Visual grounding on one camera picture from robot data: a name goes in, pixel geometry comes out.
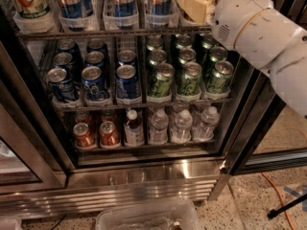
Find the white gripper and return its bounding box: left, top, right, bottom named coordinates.
left=176, top=0, right=274, bottom=52

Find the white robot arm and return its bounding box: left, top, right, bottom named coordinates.
left=177, top=0, right=307, bottom=116

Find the green can back right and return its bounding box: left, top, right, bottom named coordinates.
left=201, top=33, right=219, bottom=51

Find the green can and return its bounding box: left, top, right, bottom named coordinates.
left=206, top=60, right=233, bottom=94
left=146, top=36, right=164, bottom=52
left=175, top=34, right=192, bottom=50
left=177, top=61, right=202, bottom=96
left=148, top=62, right=175, bottom=98
left=201, top=33, right=219, bottom=51

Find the green can back middle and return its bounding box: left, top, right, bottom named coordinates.
left=175, top=34, right=192, bottom=50

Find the green can second row right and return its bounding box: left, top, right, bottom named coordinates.
left=204, top=46, right=227, bottom=70

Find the green can second row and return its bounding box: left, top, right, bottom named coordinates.
left=177, top=47, right=197, bottom=66
left=148, top=49, right=167, bottom=68
left=204, top=46, right=227, bottom=70

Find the green can second row middle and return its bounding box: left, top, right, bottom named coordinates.
left=177, top=47, right=197, bottom=66

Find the green can back left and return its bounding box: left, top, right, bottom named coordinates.
left=146, top=36, right=164, bottom=52

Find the green can second row left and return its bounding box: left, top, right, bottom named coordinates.
left=148, top=49, right=167, bottom=68

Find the green can front right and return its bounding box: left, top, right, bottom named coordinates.
left=206, top=60, right=233, bottom=94

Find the red bull can middle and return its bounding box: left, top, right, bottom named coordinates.
left=109, top=0, right=136, bottom=18

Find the green can front middle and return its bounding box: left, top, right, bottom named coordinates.
left=177, top=61, right=202, bottom=96

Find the green can front left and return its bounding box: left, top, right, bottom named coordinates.
left=148, top=62, right=175, bottom=98

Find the blue can second row right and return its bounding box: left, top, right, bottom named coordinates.
left=117, top=49, right=137, bottom=66

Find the blue can second row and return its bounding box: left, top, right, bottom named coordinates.
left=84, top=51, right=106, bottom=69
left=53, top=52, right=81, bottom=82
left=117, top=49, right=137, bottom=66

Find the blue can front right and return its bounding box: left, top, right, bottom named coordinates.
left=116, top=65, right=140, bottom=100

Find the blue can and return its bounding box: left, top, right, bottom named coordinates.
left=57, top=39, right=81, bottom=57
left=116, top=65, right=140, bottom=100
left=86, top=38, right=108, bottom=55
left=82, top=66, right=109, bottom=101
left=46, top=68, right=79, bottom=103

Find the blue can back middle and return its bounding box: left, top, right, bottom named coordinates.
left=86, top=38, right=108, bottom=55

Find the blue can second row middle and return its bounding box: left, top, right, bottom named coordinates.
left=84, top=51, right=106, bottom=69

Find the red bull can far left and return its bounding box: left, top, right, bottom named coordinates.
left=57, top=0, right=93, bottom=19

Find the stainless steel fridge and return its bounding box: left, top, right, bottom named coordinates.
left=0, top=0, right=307, bottom=219

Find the blue can front middle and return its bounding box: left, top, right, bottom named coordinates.
left=82, top=66, right=109, bottom=101

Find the blue can back left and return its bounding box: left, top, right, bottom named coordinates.
left=57, top=39, right=81, bottom=57

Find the red can back right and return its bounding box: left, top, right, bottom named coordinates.
left=101, top=109, right=117, bottom=124

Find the blue can second row left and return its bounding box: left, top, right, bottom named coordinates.
left=53, top=52, right=81, bottom=82

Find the red can front right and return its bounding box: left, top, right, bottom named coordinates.
left=99, top=121, right=121, bottom=148

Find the blue can front left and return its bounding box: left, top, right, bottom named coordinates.
left=46, top=68, right=79, bottom=103

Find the red can back left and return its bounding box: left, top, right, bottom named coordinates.
left=75, top=110, right=92, bottom=125

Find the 7up can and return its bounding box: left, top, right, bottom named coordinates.
left=12, top=0, right=50, bottom=19

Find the red can front left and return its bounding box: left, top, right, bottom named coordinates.
left=73, top=123, right=96, bottom=149

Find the water bottle left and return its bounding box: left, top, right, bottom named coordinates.
left=149, top=108, right=169, bottom=145

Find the water bottle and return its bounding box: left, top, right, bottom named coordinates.
left=149, top=108, right=169, bottom=145
left=192, top=106, right=220, bottom=142
left=171, top=109, right=193, bottom=144

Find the water bottle right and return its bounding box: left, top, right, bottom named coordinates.
left=192, top=106, right=220, bottom=142

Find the water bottle middle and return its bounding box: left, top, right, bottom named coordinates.
left=171, top=109, right=193, bottom=144

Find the brown drink bottle white cap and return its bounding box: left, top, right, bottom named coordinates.
left=124, top=109, right=145, bottom=147

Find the clear plastic bin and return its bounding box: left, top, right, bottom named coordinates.
left=95, top=198, right=201, bottom=230

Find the black stand leg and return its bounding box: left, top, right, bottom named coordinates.
left=267, top=194, right=307, bottom=219

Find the orange cable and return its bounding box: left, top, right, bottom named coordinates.
left=260, top=172, right=295, bottom=230

